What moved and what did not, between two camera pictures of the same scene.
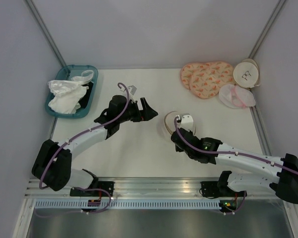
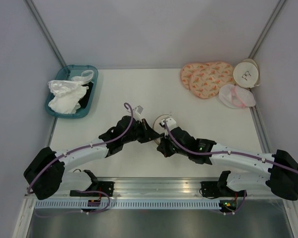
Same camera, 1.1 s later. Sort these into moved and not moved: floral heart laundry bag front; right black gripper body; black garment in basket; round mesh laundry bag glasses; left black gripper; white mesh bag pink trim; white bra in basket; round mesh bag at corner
Moved: round mesh laundry bag glasses; right black gripper body; left black gripper
Not moved: floral heart laundry bag front; round mesh bag at corner; black garment in basket; white mesh bag pink trim; white bra in basket
